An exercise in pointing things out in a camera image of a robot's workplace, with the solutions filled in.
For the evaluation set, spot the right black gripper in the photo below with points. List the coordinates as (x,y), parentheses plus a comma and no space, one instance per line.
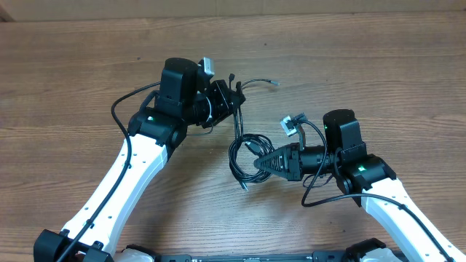
(291,160)

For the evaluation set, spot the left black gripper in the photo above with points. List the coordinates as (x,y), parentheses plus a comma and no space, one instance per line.
(220,91)

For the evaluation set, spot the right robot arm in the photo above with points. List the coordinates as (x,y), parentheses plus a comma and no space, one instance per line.
(365,178)

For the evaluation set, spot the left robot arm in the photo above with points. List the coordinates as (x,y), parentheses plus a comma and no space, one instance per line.
(93,233)

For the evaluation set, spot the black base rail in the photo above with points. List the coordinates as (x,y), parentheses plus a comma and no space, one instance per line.
(135,253)

